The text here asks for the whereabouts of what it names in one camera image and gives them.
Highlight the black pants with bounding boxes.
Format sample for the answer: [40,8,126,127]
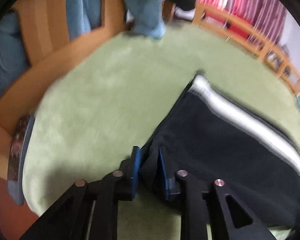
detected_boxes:
[140,71,300,230]

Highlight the blue fleece garment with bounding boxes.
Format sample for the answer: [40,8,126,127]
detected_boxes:
[0,0,183,105]

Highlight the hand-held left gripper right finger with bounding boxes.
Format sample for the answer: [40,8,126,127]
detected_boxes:
[159,147,278,240]

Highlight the red chair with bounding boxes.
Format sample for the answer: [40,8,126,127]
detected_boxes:
[221,17,253,37]

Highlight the pink striped curtain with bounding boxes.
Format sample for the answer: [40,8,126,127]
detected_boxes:
[225,0,294,46]

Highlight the blue round plate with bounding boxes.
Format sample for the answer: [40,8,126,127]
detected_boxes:
[7,114,37,205]

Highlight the green fleece blanket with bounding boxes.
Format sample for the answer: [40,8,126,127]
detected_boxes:
[21,24,300,240]

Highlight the wooden bed frame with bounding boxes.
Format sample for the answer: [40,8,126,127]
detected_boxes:
[0,0,300,178]

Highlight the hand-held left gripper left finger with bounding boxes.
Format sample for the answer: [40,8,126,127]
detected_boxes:
[20,145,142,240]

